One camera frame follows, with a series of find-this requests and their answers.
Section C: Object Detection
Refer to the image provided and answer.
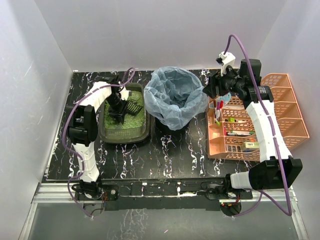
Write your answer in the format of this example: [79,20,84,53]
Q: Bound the orange desk organizer tray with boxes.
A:
[206,96,260,162]

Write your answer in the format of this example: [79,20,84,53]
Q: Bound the purple cable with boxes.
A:
[61,66,137,218]
[223,34,293,217]

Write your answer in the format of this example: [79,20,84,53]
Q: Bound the orange file rack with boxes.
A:
[261,73,310,151]

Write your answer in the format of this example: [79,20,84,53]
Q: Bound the green litter pellets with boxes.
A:
[104,91,145,130]

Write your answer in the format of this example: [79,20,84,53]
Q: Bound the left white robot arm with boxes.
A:
[63,75,129,183]

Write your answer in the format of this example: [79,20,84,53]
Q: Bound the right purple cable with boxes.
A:
[223,34,293,217]

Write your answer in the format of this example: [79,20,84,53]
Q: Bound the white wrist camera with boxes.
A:
[216,52,236,77]
[120,89,132,101]

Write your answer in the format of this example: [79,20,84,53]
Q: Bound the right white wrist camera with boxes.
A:
[216,52,236,77]

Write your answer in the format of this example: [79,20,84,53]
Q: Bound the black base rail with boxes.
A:
[71,177,253,216]

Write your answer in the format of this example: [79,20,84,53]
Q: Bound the black litter scoop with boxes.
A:
[121,100,143,116]

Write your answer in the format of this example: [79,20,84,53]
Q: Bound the dark green litter box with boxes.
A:
[98,82,151,145]

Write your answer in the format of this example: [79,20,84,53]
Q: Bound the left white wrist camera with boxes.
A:
[120,89,132,101]

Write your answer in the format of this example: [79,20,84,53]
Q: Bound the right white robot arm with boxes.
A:
[203,57,303,192]

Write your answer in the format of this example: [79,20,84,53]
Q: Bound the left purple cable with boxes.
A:
[61,66,137,218]

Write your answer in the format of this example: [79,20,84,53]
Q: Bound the blue plastic bag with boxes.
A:
[143,66,209,131]

